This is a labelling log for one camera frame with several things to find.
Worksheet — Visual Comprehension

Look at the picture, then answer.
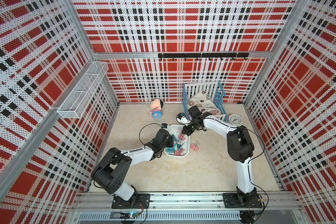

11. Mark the blue white toy crib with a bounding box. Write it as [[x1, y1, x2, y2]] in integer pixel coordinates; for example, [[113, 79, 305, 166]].
[[183, 81, 228, 121]]

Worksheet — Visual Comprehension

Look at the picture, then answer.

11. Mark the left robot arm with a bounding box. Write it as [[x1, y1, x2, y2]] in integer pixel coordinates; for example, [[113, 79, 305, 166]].
[[91, 128, 174, 202]]

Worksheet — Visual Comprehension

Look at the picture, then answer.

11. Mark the white plastic storage box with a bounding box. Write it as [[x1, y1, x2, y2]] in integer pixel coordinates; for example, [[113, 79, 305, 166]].
[[164, 125, 190, 158]]

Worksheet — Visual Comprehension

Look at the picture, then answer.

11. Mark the pink binder clip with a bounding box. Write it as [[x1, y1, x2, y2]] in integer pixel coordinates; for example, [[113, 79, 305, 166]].
[[174, 149, 185, 156], [177, 127, 185, 142], [190, 141, 200, 152]]

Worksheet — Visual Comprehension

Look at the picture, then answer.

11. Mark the black hook rail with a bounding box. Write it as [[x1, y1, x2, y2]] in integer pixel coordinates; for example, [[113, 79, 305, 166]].
[[158, 52, 249, 59]]

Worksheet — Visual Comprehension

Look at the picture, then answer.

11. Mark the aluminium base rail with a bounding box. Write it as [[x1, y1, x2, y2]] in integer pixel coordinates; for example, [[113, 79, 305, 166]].
[[67, 191, 309, 224]]

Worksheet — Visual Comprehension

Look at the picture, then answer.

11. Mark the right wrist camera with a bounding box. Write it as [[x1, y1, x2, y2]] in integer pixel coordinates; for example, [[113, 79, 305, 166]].
[[176, 113, 189, 125]]

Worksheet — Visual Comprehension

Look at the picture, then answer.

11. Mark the patterned baby blanket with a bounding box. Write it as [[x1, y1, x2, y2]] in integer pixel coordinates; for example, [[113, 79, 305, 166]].
[[192, 91, 221, 115]]

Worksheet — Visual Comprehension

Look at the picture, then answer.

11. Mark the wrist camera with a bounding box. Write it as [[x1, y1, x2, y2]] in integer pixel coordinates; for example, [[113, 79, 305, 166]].
[[176, 113, 189, 125], [161, 123, 169, 129]]

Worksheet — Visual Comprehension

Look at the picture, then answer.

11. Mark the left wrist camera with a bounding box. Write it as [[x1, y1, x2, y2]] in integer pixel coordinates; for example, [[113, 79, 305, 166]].
[[161, 123, 169, 129]]

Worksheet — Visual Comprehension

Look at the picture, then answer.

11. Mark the white alarm clock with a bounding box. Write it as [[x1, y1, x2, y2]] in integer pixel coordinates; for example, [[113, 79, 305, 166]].
[[228, 114, 242, 127]]

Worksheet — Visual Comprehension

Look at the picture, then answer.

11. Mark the white wire mesh shelf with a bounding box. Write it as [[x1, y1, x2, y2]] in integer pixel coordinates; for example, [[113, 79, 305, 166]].
[[57, 61, 108, 119]]

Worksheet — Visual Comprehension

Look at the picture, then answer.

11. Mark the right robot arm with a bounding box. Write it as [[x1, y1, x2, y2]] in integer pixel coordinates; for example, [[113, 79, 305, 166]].
[[176, 106, 258, 205]]

